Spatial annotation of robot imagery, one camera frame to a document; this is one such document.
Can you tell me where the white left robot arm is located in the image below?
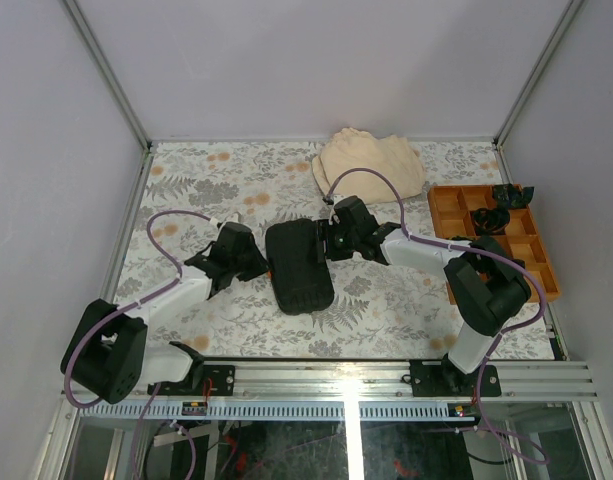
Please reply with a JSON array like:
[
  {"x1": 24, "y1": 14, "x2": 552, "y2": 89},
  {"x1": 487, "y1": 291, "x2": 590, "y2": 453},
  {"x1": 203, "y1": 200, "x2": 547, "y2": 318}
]
[{"x1": 60, "y1": 222, "x2": 268, "y2": 408}]

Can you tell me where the cream cloth bag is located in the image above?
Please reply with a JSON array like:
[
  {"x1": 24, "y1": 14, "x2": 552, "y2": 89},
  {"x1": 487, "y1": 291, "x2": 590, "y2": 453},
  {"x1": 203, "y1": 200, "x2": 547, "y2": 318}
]
[{"x1": 312, "y1": 127, "x2": 426, "y2": 204}]

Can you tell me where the orange compartment tray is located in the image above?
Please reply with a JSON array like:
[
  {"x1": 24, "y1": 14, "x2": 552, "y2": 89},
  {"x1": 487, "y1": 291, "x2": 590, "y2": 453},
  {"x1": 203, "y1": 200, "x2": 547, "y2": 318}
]
[{"x1": 428, "y1": 185, "x2": 561, "y2": 302}]

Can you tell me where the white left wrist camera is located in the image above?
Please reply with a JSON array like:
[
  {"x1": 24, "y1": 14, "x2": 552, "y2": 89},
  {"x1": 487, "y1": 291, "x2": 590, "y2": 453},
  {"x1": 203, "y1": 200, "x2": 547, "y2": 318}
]
[{"x1": 209, "y1": 212, "x2": 241, "y2": 228}]

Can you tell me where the floral table mat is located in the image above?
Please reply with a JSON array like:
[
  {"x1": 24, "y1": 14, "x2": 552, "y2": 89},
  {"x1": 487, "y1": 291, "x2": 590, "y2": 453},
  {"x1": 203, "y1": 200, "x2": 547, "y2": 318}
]
[{"x1": 98, "y1": 139, "x2": 557, "y2": 359}]

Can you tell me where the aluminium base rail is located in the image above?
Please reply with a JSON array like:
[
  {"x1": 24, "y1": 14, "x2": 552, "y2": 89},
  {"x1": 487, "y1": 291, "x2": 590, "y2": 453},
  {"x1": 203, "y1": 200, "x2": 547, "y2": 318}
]
[{"x1": 59, "y1": 360, "x2": 598, "y2": 421}]

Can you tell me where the dark green tool case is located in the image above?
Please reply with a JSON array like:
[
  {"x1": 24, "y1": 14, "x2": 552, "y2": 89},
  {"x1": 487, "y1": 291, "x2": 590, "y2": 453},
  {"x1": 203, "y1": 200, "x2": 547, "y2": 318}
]
[{"x1": 265, "y1": 218, "x2": 335, "y2": 315}]

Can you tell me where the dark tape roll top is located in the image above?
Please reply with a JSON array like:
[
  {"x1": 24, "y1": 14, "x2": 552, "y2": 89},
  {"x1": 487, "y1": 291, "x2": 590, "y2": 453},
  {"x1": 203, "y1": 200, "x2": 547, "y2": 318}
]
[{"x1": 492, "y1": 183, "x2": 535, "y2": 210}]

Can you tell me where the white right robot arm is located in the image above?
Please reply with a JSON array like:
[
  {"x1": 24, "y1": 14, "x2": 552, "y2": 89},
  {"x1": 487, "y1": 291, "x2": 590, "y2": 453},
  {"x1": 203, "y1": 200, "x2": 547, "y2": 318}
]
[{"x1": 315, "y1": 196, "x2": 532, "y2": 395}]

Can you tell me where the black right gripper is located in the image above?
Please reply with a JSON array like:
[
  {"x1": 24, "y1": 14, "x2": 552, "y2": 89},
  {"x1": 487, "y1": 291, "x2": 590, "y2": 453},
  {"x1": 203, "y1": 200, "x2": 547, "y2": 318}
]
[{"x1": 307, "y1": 220, "x2": 359, "y2": 264}]

